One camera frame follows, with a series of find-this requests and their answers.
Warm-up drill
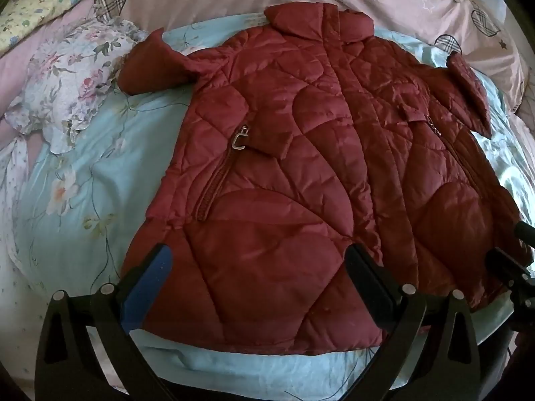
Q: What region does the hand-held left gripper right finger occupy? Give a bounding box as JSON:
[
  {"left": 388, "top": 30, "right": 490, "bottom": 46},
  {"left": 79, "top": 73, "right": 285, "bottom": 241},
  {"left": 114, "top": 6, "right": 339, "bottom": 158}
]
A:
[{"left": 340, "top": 243, "right": 499, "bottom": 401}]

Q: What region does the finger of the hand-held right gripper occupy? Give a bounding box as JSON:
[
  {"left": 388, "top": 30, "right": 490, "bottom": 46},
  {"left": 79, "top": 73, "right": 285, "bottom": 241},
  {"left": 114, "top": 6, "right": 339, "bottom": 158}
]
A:
[
  {"left": 485, "top": 248, "right": 535, "bottom": 315},
  {"left": 514, "top": 221, "right": 535, "bottom": 244}
]

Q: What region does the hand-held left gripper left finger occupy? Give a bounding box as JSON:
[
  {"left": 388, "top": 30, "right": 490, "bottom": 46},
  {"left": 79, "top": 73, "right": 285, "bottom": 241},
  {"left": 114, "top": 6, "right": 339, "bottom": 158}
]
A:
[{"left": 34, "top": 242, "right": 176, "bottom": 401}]

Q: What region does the red quilted jacket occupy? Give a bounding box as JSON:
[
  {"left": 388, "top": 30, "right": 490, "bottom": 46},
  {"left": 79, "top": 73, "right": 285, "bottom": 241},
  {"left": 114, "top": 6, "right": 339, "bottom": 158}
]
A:
[{"left": 118, "top": 2, "right": 532, "bottom": 355}]

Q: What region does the light blue floral bedsheet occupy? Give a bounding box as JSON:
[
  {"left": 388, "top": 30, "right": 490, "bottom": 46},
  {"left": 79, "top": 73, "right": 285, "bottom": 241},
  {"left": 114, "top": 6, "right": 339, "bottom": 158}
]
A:
[{"left": 8, "top": 13, "right": 535, "bottom": 393}]

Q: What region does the floral ruffled pillow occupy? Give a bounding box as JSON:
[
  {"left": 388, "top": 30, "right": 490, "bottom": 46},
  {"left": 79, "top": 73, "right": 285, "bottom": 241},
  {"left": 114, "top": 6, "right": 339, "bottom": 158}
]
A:
[{"left": 5, "top": 17, "right": 149, "bottom": 154}]

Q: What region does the pink pillow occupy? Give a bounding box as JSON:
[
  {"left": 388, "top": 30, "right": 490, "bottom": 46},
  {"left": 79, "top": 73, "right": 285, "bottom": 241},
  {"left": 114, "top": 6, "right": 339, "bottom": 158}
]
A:
[{"left": 0, "top": 0, "right": 97, "bottom": 128}]

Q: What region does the yellow floral pillow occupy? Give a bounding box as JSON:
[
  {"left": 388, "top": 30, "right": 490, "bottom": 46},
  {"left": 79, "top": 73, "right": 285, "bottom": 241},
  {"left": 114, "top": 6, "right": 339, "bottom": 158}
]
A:
[{"left": 0, "top": 0, "right": 103, "bottom": 57}]

